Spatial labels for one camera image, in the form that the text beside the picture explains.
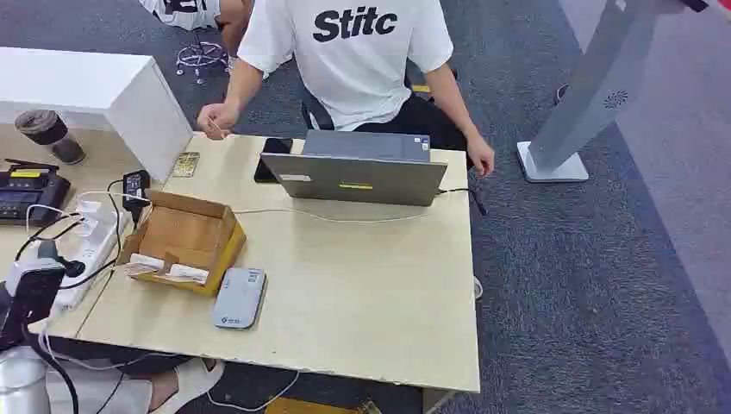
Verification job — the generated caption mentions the person's left hand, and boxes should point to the person's left hand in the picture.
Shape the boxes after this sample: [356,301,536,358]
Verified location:
[465,133,497,179]

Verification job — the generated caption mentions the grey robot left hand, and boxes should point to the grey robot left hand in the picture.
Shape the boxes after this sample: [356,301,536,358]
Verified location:
[0,240,87,351]

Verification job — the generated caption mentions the person's right hand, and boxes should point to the person's right hand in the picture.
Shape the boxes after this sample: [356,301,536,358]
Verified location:
[197,101,241,141]

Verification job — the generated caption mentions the gold patterned card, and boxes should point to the gold patterned card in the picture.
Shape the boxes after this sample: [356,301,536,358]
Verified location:
[170,151,202,179]

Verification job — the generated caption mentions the chrome chair base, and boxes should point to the chrome chair base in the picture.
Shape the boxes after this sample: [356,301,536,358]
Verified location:
[174,38,231,85]

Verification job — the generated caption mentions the black phone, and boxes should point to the black phone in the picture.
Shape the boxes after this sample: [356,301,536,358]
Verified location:
[253,136,294,185]

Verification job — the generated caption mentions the white power strip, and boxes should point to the white power strip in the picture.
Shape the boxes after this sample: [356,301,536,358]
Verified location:
[47,198,133,313]

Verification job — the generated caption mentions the black desk terminal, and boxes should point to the black desk terminal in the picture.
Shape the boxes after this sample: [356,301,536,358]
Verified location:
[0,159,73,228]

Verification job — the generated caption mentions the black power adapter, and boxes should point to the black power adapter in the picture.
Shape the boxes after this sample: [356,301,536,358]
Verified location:
[121,168,152,225]

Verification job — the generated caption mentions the person with white printed shirt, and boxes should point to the person with white printed shirt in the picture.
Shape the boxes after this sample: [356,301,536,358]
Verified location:
[138,0,256,60]

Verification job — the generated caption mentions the wooden card box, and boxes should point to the wooden card box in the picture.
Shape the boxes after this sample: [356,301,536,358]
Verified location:
[116,189,248,298]

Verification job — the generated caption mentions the white card stack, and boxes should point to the white card stack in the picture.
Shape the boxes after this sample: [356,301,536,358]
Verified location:
[124,254,167,279]
[167,263,211,285]

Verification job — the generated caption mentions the grey laptop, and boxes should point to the grey laptop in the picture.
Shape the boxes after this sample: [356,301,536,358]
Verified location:
[259,129,450,208]

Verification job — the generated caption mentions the grey floor stand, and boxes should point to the grey floor stand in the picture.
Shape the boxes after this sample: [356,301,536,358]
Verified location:
[515,0,688,184]

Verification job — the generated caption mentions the white cabinet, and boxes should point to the white cabinet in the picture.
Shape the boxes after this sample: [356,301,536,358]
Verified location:
[0,47,195,184]

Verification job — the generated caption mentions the person in white shirt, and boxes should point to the person in white shirt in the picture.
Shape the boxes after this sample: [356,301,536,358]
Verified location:
[197,0,497,179]

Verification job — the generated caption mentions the dark lidded cup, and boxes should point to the dark lidded cup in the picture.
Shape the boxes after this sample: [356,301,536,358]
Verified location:
[13,109,87,166]

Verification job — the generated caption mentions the person's foot in white shoe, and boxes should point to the person's foot in white shoe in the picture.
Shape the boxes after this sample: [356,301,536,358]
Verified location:
[147,358,228,414]

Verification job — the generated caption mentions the yellow box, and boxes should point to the yellow box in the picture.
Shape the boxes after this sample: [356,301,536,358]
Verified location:
[264,397,383,414]

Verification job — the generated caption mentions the black laptop cable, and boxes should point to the black laptop cable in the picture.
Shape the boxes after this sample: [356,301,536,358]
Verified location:
[436,186,488,217]

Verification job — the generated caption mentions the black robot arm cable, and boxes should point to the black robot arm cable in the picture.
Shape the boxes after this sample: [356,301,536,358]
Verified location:
[22,324,80,414]

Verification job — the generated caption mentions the white charger cable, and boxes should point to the white charger cable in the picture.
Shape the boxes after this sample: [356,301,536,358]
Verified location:
[25,191,151,233]

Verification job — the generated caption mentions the black power strip cable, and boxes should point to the black power strip cable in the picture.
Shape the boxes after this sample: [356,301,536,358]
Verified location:
[15,178,128,292]

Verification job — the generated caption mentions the white cable under desk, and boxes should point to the white cable under desk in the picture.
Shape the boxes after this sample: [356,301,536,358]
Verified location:
[204,370,302,414]

